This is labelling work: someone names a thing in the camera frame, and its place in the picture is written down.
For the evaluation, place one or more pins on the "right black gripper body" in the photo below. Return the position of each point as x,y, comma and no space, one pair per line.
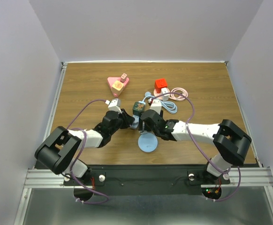
148,129

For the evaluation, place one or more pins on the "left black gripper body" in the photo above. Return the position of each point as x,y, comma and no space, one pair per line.
125,123

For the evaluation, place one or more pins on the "dark green charger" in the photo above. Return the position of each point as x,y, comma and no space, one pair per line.
138,108

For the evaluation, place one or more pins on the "blue round socket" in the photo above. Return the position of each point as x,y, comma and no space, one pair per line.
147,142

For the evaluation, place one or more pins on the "blue power strip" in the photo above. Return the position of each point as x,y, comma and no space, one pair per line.
171,107

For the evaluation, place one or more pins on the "pink triangular socket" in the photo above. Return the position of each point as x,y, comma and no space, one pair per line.
111,80

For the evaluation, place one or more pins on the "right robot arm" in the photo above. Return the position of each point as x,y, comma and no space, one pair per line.
231,142

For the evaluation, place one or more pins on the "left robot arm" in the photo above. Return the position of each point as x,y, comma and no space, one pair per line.
57,151

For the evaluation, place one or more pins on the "white charger adapter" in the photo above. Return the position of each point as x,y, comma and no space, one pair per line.
165,91

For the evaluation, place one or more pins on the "red cube socket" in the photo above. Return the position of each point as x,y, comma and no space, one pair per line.
159,84

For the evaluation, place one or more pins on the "small pink charger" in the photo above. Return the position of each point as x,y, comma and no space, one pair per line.
123,78

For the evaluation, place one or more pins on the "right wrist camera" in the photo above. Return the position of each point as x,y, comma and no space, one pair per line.
156,106

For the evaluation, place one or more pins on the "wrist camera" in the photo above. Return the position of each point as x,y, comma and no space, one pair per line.
156,106
114,105

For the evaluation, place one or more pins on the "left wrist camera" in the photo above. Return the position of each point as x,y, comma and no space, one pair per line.
114,105

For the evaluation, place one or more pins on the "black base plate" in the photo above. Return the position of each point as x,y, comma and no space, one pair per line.
151,179

